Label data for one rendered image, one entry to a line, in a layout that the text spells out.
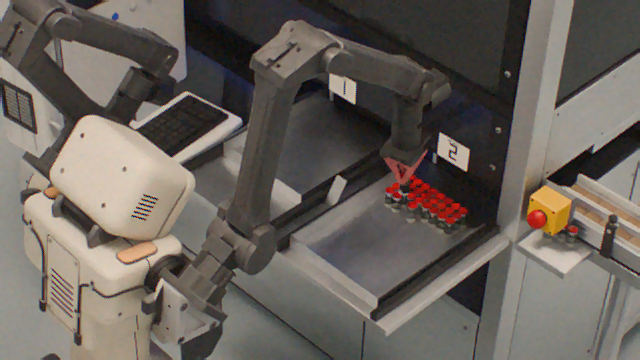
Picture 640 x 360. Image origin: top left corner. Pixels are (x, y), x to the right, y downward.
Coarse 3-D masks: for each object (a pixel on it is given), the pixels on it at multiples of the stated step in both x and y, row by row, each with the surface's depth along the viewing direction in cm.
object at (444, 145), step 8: (440, 136) 273; (440, 144) 274; (448, 144) 272; (456, 144) 270; (440, 152) 275; (448, 152) 273; (464, 152) 269; (448, 160) 274; (464, 160) 270; (464, 168) 272
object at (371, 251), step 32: (384, 192) 282; (320, 224) 271; (352, 224) 273; (384, 224) 273; (416, 224) 274; (320, 256) 260; (352, 256) 265; (384, 256) 265; (416, 256) 266; (352, 288) 256; (384, 288) 258
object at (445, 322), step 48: (624, 144) 299; (624, 192) 306; (192, 240) 377; (288, 288) 349; (528, 288) 289; (576, 288) 313; (336, 336) 342; (384, 336) 324; (432, 336) 309; (528, 336) 305; (576, 336) 330
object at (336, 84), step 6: (330, 78) 292; (336, 78) 290; (342, 78) 289; (330, 84) 293; (336, 84) 291; (342, 84) 290; (348, 84) 288; (354, 84) 286; (336, 90) 292; (342, 90) 291; (348, 90) 289; (354, 90) 287; (342, 96) 292; (348, 96) 290; (354, 96) 288; (354, 102) 289
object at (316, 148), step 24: (312, 96) 305; (312, 120) 302; (336, 120) 303; (360, 120) 303; (240, 144) 293; (288, 144) 295; (312, 144) 295; (336, 144) 295; (360, 144) 296; (384, 144) 291; (288, 168) 288; (312, 168) 288; (336, 168) 288; (288, 192) 278; (312, 192) 278
